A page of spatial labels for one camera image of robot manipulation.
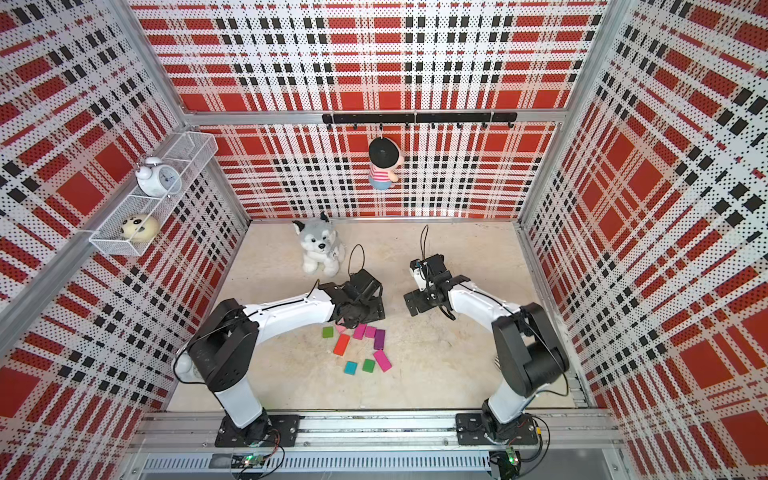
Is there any left green circuit board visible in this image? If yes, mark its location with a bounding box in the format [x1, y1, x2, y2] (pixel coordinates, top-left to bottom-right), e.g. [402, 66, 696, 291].
[231, 453, 269, 470]

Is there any hanging doll with black hat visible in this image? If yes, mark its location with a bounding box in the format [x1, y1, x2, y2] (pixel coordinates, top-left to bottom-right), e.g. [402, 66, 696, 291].
[368, 137, 404, 191]

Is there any red long block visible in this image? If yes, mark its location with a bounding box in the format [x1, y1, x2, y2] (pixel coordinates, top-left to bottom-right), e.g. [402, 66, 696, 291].
[333, 334, 351, 357]

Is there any aluminium front rail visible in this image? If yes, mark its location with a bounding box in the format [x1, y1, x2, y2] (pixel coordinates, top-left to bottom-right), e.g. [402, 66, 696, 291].
[118, 409, 632, 479]

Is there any magenta long block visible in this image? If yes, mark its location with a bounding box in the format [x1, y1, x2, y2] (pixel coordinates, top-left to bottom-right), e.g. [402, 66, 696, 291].
[352, 324, 367, 340]

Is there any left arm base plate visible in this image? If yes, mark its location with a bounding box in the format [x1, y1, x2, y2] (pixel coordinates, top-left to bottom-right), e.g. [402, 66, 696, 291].
[214, 410, 301, 448]

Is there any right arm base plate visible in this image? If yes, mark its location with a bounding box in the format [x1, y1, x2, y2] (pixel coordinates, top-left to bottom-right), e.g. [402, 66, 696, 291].
[455, 412, 539, 446]

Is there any purple block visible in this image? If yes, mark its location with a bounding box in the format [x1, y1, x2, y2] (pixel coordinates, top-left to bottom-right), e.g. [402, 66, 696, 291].
[374, 329, 386, 351]

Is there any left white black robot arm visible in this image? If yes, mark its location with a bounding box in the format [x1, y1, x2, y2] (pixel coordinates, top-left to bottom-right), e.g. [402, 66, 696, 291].
[173, 269, 385, 430]

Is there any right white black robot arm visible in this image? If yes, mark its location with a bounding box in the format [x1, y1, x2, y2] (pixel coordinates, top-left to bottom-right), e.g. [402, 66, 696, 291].
[404, 254, 570, 438]

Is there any white wire wall shelf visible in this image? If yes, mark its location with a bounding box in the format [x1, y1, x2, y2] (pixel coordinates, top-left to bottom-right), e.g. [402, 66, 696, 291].
[89, 131, 218, 257]

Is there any husky plush toy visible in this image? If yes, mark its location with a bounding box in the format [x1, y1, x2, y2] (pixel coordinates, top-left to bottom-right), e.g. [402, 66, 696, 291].
[292, 211, 345, 277]

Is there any black hook rail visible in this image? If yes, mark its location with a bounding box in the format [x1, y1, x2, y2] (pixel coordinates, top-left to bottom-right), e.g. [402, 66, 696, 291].
[321, 112, 519, 128]

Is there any cream panda ball toy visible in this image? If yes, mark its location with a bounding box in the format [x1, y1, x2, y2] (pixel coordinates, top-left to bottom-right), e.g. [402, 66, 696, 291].
[120, 214, 160, 244]

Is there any white alarm clock on shelf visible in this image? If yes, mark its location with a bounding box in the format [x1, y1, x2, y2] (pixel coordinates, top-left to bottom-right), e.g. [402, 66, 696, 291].
[135, 157, 182, 198]

